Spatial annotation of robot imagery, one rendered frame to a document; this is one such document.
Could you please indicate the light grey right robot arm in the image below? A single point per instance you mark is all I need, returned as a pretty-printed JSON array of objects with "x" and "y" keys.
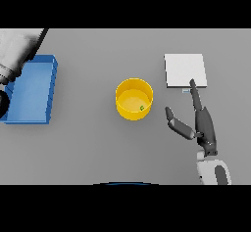
[{"x": 212, "y": 172}]

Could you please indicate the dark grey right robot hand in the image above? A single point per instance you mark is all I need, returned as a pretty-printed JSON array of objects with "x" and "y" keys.
[{"x": 205, "y": 125}]

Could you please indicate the yellow round bowl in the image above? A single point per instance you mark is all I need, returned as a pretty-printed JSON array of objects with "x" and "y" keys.
[{"x": 134, "y": 103}]

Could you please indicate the small green nut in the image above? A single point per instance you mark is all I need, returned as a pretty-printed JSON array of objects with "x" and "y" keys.
[{"x": 141, "y": 108}]

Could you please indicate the blue rectangular tray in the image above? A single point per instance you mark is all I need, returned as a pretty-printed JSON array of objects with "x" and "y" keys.
[{"x": 31, "y": 92}]

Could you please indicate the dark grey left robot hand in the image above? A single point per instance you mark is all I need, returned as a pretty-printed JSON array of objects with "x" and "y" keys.
[{"x": 2, "y": 105}]

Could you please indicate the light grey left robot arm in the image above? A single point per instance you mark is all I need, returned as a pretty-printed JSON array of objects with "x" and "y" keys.
[{"x": 14, "y": 48}]

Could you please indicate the pale square measuring scale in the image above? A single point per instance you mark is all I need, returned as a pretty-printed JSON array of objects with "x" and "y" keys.
[{"x": 185, "y": 69}]

